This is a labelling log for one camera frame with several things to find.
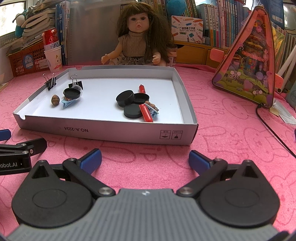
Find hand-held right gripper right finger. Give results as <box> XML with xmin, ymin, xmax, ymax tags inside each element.
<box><xmin>176</xmin><ymin>150</ymin><xmax>266</xmax><ymax>198</ymax></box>

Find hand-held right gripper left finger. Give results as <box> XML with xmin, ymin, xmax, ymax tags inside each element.
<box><xmin>26</xmin><ymin>148</ymin><xmax>116</xmax><ymax>198</ymax></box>

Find blue hair clip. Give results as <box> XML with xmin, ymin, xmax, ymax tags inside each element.
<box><xmin>61</xmin><ymin>96</ymin><xmax>82</xmax><ymax>109</ymax></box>
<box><xmin>144</xmin><ymin>101</ymin><xmax>160</xmax><ymax>120</ymax></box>

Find black round lid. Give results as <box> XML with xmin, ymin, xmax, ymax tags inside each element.
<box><xmin>132</xmin><ymin>93</ymin><xmax>150</xmax><ymax>105</ymax></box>
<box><xmin>63</xmin><ymin>88</ymin><xmax>81</xmax><ymax>99</ymax></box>

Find black round disc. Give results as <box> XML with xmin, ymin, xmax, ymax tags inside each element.
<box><xmin>123</xmin><ymin>105</ymin><xmax>143</xmax><ymax>119</ymax></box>

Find black round cap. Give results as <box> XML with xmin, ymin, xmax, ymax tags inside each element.
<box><xmin>116</xmin><ymin>90</ymin><xmax>134</xmax><ymax>107</ymax></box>

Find large black binder clip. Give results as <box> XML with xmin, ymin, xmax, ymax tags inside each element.
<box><xmin>69</xmin><ymin>74</ymin><xmax>84</xmax><ymax>91</ymax></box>

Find white cardboard box tray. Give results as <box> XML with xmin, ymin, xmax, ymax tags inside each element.
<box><xmin>13</xmin><ymin>65</ymin><xmax>199</xmax><ymax>146</ymax></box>

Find pink rabbit print mat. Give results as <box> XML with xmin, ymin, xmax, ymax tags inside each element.
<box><xmin>0</xmin><ymin>62</ymin><xmax>296</xmax><ymax>232</ymax></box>

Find small black binder clip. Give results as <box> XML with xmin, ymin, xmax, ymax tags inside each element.
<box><xmin>43</xmin><ymin>72</ymin><xmax>57</xmax><ymax>91</ymax></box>

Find red plastic basket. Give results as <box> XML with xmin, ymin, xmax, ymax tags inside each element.
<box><xmin>6</xmin><ymin>45</ymin><xmax>50</xmax><ymax>77</ymax></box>

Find white paper cup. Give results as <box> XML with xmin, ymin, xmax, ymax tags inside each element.
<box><xmin>44</xmin><ymin>45</ymin><xmax>63</xmax><ymax>72</ymax></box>

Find clear plastic wrapper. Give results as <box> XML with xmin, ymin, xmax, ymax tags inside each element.
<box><xmin>269</xmin><ymin>102</ymin><xmax>296</xmax><ymax>126</ymax></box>

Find pink cup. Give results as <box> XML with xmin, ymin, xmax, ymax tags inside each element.
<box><xmin>168</xmin><ymin>47</ymin><xmax>177</xmax><ymax>67</ymax></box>

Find red soda can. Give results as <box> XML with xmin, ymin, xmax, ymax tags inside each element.
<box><xmin>42</xmin><ymin>27</ymin><xmax>59</xmax><ymax>50</ymax></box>

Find wooden desk organizer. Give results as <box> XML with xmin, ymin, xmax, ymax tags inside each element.
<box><xmin>173</xmin><ymin>40</ymin><xmax>229</xmax><ymax>66</ymax></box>

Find pink triangular toy case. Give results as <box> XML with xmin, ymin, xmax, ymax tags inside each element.
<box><xmin>212</xmin><ymin>6</ymin><xmax>277</xmax><ymax>109</ymax></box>

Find blue and white plush toy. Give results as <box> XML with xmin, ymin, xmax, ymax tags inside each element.
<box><xmin>13</xmin><ymin>13</ymin><xmax>26</xmax><ymax>37</ymax></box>

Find grey green case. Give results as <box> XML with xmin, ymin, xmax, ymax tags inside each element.
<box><xmin>285</xmin><ymin>89</ymin><xmax>296</xmax><ymax>105</ymax></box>

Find stack of worn books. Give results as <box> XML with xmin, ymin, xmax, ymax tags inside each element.
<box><xmin>16</xmin><ymin>1</ymin><xmax>57</xmax><ymax>44</ymax></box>

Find row of blue magazines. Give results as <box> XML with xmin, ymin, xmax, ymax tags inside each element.
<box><xmin>55</xmin><ymin>1</ymin><xmax>70</xmax><ymax>65</ymax></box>

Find grey metal container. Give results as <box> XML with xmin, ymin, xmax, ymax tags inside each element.
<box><xmin>67</xmin><ymin>0</ymin><xmax>122</xmax><ymax>65</ymax></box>

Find white stand legs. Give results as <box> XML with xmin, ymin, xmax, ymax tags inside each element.
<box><xmin>275</xmin><ymin>44</ymin><xmax>296</xmax><ymax>93</ymax></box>

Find brown-haired doll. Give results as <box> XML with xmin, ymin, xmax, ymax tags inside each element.
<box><xmin>101</xmin><ymin>2</ymin><xmax>175</xmax><ymax>67</ymax></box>

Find white printed cardboard box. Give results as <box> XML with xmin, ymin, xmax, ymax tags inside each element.
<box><xmin>171</xmin><ymin>15</ymin><xmax>204</xmax><ymax>43</ymax></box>

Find orange patterned bag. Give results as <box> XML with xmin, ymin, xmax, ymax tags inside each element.
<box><xmin>270</xmin><ymin>25</ymin><xmax>286</xmax><ymax>73</ymax></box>

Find row of upright books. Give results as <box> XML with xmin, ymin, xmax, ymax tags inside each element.
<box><xmin>194</xmin><ymin>0</ymin><xmax>285</xmax><ymax>49</ymax></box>

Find blue plush ball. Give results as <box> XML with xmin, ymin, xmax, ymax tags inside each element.
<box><xmin>167</xmin><ymin>0</ymin><xmax>186</xmax><ymax>16</ymax></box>

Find black cable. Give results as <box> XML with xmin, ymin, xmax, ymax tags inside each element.
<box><xmin>255</xmin><ymin>103</ymin><xmax>296</xmax><ymax>159</ymax></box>

